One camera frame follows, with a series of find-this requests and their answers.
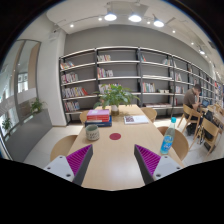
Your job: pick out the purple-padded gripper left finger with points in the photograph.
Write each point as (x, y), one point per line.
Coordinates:
(72, 167)

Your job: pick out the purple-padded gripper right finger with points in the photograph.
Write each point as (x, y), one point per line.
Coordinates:
(152, 166)

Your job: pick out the clear plastic water bottle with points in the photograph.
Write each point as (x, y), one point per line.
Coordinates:
(168, 137)

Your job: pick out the wooden chair near left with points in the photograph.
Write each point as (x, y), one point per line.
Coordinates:
(62, 147)

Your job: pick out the wooden chair near right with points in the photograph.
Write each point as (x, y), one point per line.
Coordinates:
(180, 143)

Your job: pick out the long wooden table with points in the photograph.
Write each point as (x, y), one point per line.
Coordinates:
(113, 165)

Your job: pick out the green ceramic mug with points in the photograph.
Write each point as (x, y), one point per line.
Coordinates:
(92, 132)

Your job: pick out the round red coaster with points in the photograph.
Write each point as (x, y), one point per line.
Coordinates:
(115, 136)

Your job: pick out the dark blue book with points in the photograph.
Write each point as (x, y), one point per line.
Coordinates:
(99, 123)

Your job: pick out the open magazine on table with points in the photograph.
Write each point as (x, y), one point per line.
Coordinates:
(138, 119)

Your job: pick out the wooden chair far left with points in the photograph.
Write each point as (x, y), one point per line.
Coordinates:
(83, 116)

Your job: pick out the wooden chair far right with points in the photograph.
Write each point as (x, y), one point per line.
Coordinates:
(150, 113)

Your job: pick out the red book on stack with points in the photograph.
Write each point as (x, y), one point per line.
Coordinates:
(100, 115)

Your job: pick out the wooden chair behind person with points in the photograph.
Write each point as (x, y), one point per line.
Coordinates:
(190, 116)

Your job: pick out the wooden chair right foreground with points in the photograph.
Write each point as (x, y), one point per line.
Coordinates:
(207, 132)

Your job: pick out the small plant by window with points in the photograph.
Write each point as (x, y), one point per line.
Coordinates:
(37, 106)

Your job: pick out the seated person in brown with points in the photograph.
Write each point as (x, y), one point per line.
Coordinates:
(191, 99)

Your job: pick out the potted green plant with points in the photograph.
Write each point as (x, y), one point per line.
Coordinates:
(113, 96)

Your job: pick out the laptop on side table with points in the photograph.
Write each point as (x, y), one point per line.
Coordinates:
(205, 103)

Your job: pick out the large grey bookshelf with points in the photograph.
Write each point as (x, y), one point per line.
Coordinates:
(157, 79)

